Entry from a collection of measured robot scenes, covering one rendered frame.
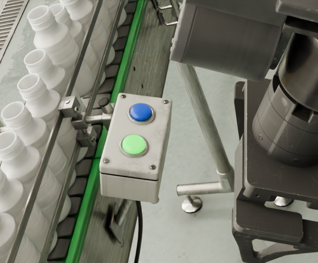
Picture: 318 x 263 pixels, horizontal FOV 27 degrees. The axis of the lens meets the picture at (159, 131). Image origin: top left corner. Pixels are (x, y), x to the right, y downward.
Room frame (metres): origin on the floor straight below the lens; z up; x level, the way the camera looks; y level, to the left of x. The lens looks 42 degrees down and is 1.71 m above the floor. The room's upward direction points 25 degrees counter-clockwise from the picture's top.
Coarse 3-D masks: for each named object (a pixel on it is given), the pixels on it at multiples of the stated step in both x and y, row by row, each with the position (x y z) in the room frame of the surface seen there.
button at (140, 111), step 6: (132, 108) 0.71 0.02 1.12; (138, 108) 0.70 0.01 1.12; (144, 108) 0.70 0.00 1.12; (150, 108) 0.70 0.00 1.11; (132, 114) 0.70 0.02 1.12; (138, 114) 0.69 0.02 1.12; (144, 114) 0.69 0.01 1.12; (150, 114) 0.69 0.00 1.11; (138, 120) 0.69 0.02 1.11; (144, 120) 0.69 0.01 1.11
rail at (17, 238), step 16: (96, 16) 1.00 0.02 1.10; (112, 32) 1.02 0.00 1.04; (80, 48) 0.91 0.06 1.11; (80, 64) 0.89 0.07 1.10; (96, 80) 0.91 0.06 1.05; (64, 96) 0.81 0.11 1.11; (48, 144) 0.72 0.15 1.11; (80, 144) 0.78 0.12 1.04; (0, 160) 0.73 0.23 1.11; (48, 160) 0.70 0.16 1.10; (32, 192) 0.65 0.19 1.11; (64, 192) 0.70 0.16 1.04; (16, 240) 0.58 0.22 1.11; (48, 240) 0.62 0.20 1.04
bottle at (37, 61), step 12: (24, 60) 0.87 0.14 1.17; (36, 60) 0.88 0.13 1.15; (48, 60) 0.86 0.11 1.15; (36, 72) 0.85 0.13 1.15; (48, 72) 0.85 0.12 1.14; (60, 72) 0.86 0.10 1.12; (48, 84) 0.84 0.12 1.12; (60, 84) 0.84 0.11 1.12; (60, 96) 0.84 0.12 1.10; (84, 108) 0.86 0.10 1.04
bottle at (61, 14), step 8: (56, 8) 0.99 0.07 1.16; (64, 8) 0.96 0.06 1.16; (56, 16) 0.95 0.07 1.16; (64, 16) 0.96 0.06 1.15; (64, 24) 0.95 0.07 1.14; (72, 24) 0.96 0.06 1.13; (80, 24) 0.97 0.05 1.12; (72, 32) 0.95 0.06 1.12; (80, 32) 0.95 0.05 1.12; (80, 40) 0.95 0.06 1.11; (88, 48) 0.95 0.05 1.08; (88, 56) 0.95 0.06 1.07; (96, 56) 0.96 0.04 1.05; (88, 64) 0.94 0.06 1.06; (96, 64) 0.95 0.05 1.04; (96, 72) 0.95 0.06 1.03; (104, 72) 0.96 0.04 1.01; (104, 80) 0.96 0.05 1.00
